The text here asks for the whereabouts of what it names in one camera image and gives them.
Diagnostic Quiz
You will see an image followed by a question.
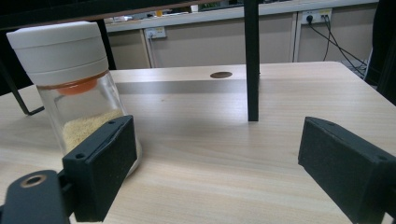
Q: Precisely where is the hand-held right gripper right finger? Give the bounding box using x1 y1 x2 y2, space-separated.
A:
297 116 396 224

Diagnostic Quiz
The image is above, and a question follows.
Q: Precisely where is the white wall outlet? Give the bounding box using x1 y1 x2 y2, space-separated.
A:
300 7 333 25
144 26 168 40

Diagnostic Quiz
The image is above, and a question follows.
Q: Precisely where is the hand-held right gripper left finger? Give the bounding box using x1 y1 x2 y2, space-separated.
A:
62 115 138 223

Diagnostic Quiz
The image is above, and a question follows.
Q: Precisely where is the black wall cable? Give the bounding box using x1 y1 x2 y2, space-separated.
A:
322 14 367 77
306 14 368 67

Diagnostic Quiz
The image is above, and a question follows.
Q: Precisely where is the white desk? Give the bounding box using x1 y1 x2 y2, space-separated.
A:
105 0 379 69

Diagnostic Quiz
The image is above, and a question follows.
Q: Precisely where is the white-lidded glass seasoning jar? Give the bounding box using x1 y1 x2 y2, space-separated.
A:
6 21 144 175

